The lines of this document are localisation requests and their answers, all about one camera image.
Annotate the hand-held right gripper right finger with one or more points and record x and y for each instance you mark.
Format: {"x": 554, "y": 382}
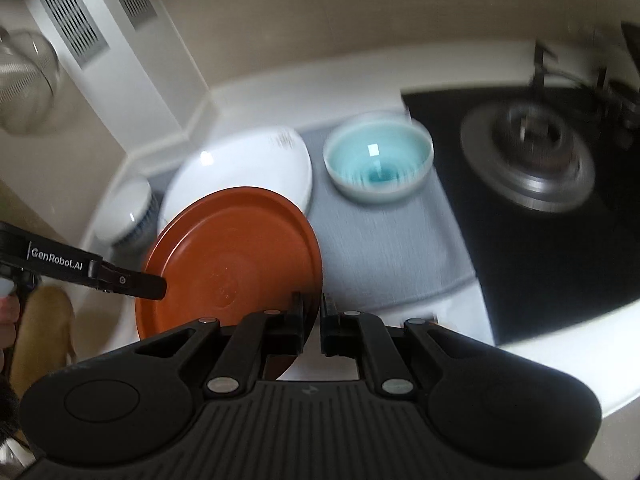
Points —
{"x": 331, "y": 332}

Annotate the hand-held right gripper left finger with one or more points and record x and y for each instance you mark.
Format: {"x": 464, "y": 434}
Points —
{"x": 296, "y": 331}

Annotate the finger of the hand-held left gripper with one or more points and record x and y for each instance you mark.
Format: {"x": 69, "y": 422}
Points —
{"x": 137, "y": 284}

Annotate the orange plate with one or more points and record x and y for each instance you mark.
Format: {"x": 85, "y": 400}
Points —
{"x": 235, "y": 255}

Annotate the person's left hand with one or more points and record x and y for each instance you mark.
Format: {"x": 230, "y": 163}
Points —
{"x": 7, "y": 321}

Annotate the white bowl with blue stripes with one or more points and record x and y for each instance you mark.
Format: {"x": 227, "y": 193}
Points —
{"x": 127, "y": 210}

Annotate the tan wooden object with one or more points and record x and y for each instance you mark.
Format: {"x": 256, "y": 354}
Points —
{"x": 42, "y": 335}

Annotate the grey mat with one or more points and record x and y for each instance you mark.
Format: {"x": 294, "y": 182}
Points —
{"x": 380, "y": 245}

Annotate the white oval plate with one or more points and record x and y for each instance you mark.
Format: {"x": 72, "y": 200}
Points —
{"x": 250, "y": 165}

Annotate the clear glass bowl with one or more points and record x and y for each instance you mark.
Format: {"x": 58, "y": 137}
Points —
{"x": 25, "y": 80}

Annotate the light blue bowl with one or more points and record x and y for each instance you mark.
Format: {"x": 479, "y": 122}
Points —
{"x": 377, "y": 157}

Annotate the black glass cooktop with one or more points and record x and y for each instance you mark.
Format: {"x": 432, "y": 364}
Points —
{"x": 525, "y": 270}

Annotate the white vent housing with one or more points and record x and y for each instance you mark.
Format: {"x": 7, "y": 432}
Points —
{"x": 125, "y": 60}

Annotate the silver gas burner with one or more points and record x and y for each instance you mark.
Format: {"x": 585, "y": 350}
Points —
{"x": 530, "y": 150}

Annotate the black pan support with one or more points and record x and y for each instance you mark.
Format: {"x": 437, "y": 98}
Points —
{"x": 607, "y": 90}

